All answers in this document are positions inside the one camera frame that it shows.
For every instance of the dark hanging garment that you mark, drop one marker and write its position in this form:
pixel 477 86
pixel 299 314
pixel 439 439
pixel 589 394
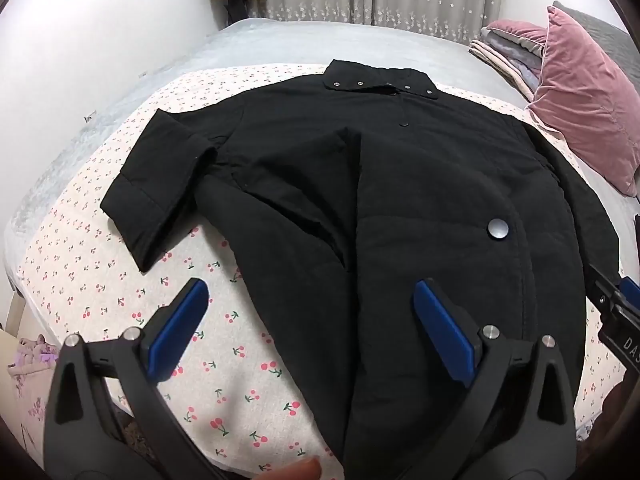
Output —
pixel 236 7

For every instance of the cherry print blanket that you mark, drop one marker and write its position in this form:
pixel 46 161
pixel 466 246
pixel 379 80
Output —
pixel 225 370

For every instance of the black jacket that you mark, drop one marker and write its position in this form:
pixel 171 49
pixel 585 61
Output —
pixel 380 185

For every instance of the pink velvet pillow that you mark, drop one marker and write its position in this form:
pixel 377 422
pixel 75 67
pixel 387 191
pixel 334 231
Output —
pixel 585 100

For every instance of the grey bed sheet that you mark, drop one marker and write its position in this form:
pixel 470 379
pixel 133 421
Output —
pixel 280 40

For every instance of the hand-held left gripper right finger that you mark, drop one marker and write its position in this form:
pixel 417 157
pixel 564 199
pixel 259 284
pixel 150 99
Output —
pixel 442 327

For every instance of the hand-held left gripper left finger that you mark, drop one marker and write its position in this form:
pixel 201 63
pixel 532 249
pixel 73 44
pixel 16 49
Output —
pixel 181 327

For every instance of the person's left hand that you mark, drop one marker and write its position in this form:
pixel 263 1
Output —
pixel 300 469

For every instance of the purple floral cloth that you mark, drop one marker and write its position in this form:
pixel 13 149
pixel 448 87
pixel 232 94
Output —
pixel 30 365

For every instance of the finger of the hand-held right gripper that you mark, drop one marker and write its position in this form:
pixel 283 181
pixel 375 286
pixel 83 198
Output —
pixel 612 292

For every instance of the stack of folded blankets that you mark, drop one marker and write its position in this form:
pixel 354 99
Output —
pixel 510 52

